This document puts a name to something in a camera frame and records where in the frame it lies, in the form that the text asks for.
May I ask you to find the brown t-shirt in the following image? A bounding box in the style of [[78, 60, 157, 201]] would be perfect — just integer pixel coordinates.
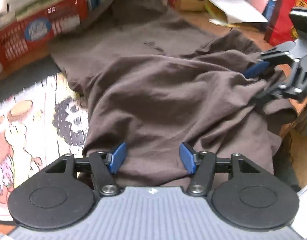
[[50, 0, 297, 187]]

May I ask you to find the red paper bag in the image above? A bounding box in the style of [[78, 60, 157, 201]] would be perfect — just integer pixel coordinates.
[[264, 0, 307, 46]]

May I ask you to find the cartoon print mat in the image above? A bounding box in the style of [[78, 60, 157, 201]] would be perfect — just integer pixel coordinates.
[[0, 73, 88, 222]]

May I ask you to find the cardboard box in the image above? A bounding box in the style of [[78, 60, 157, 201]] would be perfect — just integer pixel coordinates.
[[176, 0, 205, 12]]

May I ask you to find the black desk mat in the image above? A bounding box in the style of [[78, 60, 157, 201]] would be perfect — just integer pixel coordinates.
[[0, 56, 61, 103]]

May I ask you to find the red plastic crate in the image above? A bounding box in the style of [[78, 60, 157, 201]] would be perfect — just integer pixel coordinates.
[[0, 0, 88, 69]]

